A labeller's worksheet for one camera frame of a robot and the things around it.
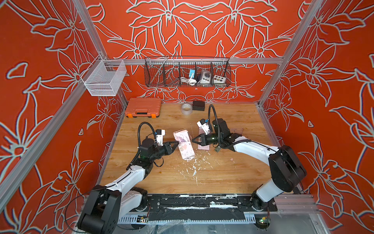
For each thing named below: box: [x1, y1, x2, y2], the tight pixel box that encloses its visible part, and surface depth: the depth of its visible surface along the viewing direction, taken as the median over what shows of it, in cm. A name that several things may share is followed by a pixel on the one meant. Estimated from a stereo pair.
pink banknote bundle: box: [173, 129, 196, 160], surface depth 83 cm
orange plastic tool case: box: [125, 97, 163, 119], surface depth 114 cm
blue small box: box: [188, 69, 196, 79], surface depth 85 cm
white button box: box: [213, 74, 227, 84], surface depth 96 cm
